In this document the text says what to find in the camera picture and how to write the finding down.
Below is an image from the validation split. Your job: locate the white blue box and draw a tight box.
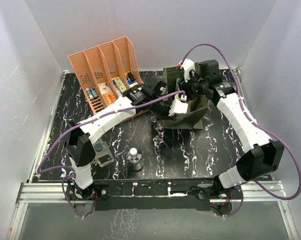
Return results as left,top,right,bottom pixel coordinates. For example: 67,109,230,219
127,80,143,88

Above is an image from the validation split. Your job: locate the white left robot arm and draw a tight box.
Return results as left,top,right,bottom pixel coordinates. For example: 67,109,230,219
64,76,171,200

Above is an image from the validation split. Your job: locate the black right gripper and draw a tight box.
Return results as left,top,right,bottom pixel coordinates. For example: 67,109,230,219
177,71,208,102

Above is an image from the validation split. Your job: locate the small silver cap bottle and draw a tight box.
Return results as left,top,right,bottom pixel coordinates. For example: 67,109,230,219
126,147,144,172

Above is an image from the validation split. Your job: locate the green white small box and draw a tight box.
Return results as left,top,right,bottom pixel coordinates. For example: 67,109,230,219
112,76,127,95

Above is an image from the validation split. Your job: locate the orange plastic file organizer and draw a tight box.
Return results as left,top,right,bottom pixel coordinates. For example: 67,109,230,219
68,36,144,115

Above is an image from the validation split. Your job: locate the orange white snack packet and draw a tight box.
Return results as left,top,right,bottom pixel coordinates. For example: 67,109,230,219
98,82,117,106

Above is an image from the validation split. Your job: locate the black front mounting rail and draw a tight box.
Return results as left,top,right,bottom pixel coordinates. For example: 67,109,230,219
66,178,244,211

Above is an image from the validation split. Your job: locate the small vials set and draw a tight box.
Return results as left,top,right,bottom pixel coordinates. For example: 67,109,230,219
86,87,99,101

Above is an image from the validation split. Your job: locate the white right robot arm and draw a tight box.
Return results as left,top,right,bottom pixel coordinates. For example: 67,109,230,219
178,59,284,199

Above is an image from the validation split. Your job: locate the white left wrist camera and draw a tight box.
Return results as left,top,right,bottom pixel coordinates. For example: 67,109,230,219
168,94,189,117

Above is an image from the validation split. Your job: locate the clear twin bottle pack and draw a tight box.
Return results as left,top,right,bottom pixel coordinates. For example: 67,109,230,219
93,141,115,168

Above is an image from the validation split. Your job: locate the green canvas bag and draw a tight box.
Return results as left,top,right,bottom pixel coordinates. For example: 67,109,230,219
162,66,209,130

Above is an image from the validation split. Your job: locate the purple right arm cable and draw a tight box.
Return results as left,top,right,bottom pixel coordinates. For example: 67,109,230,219
180,43,301,218

